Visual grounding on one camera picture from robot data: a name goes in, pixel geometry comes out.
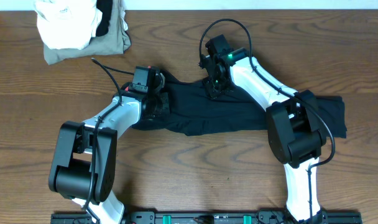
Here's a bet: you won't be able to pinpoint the white folded garment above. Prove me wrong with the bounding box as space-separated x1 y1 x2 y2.
34 0 103 50

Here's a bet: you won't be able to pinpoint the khaki folded garment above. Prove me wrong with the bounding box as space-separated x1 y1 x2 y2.
44 0 131 65

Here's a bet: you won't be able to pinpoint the black folded garment on pile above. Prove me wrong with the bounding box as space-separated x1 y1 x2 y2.
96 0 113 37

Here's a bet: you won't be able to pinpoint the black leggings with coral cuffs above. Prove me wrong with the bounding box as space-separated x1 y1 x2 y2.
122 70 348 139

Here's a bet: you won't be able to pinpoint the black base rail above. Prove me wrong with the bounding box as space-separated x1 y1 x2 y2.
50 210 363 224

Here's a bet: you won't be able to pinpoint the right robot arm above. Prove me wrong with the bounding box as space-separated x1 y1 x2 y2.
200 35 326 223

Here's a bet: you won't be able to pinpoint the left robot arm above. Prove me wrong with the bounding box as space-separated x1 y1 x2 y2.
48 67 170 223

